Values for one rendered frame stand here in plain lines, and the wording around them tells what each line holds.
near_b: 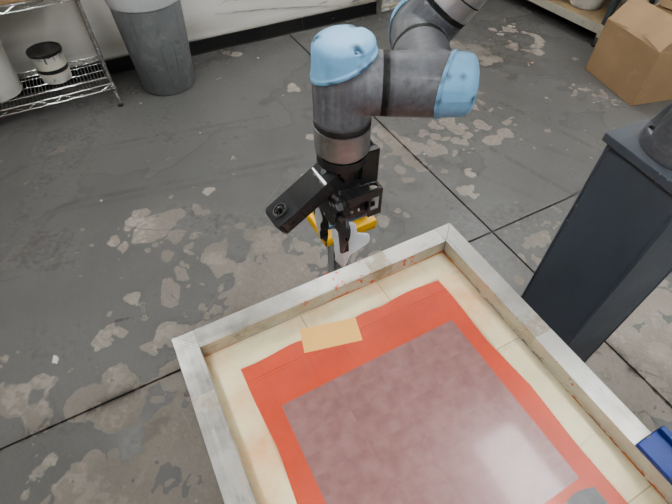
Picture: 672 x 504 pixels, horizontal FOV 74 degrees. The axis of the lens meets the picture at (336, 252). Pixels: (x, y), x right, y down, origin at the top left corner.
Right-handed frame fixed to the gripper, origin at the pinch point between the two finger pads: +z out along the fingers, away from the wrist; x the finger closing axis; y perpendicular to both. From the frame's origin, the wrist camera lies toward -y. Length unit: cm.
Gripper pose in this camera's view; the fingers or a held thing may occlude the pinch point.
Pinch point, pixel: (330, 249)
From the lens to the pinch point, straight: 75.3
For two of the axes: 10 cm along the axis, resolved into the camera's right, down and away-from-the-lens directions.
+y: 8.9, -3.6, 3.0
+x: -4.6, -6.8, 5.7
